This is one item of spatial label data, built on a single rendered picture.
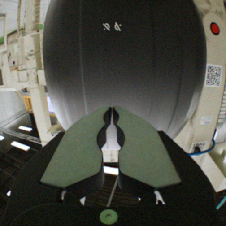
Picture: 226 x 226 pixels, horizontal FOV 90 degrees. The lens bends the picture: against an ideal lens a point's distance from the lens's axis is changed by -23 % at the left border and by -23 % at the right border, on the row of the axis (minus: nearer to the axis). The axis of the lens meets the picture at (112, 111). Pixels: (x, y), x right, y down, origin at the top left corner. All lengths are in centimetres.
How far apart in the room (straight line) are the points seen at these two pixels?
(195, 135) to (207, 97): 14
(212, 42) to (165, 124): 34
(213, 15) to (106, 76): 43
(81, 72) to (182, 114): 18
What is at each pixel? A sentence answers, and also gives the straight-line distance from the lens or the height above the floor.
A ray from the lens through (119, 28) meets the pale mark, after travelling 20.
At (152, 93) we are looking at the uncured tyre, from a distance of 21.
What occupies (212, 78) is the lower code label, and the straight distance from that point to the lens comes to 52.
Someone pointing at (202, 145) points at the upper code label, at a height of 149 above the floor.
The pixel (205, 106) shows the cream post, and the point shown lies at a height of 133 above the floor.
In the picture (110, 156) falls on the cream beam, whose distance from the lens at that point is 86.
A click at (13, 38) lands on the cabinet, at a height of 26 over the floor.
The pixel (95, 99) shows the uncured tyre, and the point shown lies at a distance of 21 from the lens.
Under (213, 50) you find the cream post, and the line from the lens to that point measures 51.
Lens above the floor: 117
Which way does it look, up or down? 23 degrees up
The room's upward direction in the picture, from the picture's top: 179 degrees clockwise
